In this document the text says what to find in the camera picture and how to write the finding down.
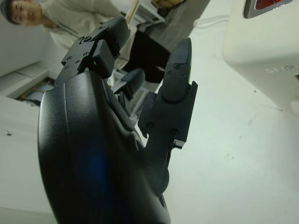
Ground person beige jacket black trousers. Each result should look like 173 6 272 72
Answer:
0 0 171 84

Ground white toaster power cord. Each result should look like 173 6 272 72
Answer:
193 14 231 28

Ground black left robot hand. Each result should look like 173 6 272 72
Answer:
37 17 199 224

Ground cream white two-slot toaster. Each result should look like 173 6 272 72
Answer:
221 0 299 112

